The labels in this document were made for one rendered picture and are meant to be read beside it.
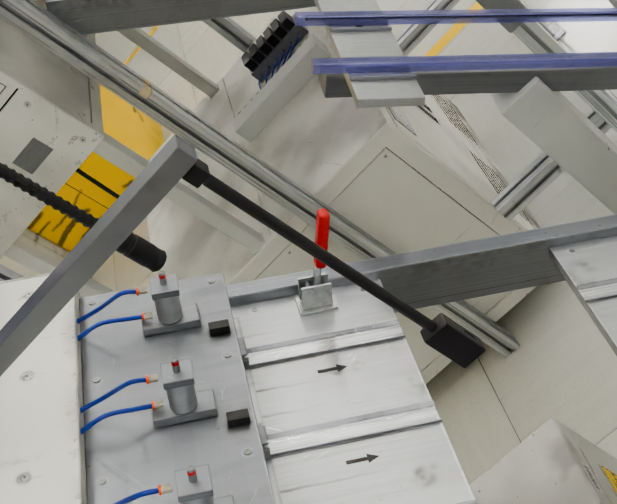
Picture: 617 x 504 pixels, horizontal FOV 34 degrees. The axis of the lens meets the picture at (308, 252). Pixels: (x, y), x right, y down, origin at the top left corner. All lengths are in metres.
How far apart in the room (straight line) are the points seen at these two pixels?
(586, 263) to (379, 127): 0.86
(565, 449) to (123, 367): 0.59
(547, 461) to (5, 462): 0.69
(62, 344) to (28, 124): 0.92
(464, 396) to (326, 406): 1.40
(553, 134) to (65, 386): 0.71
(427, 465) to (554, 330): 1.37
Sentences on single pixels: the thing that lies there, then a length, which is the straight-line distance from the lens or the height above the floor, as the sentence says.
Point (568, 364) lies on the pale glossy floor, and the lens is 2.12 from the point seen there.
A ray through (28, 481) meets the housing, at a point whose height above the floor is 1.25.
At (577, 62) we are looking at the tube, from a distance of 1.12.
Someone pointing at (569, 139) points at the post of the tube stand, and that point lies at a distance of 1.29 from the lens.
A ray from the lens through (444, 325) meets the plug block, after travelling 0.69.
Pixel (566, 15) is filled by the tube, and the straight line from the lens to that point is 1.22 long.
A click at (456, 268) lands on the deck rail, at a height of 0.91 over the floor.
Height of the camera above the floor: 1.56
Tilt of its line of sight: 32 degrees down
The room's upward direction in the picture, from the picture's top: 57 degrees counter-clockwise
